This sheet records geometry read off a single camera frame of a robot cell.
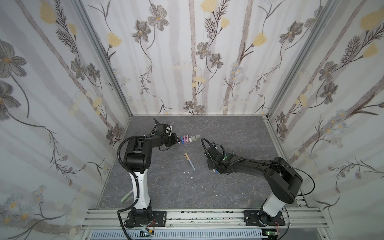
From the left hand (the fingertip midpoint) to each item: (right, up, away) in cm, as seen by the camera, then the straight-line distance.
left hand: (177, 135), depth 104 cm
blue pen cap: (+3, -4, 0) cm, 5 cm away
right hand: (+21, -13, -14) cm, 28 cm away
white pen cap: (+9, -4, +1) cm, 10 cm away
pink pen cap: (+6, -2, +3) cm, 7 cm away
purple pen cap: (+5, -3, +1) cm, 6 cm away
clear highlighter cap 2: (+13, -2, +3) cm, 14 cm away
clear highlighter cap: (+12, -2, +1) cm, 12 cm away
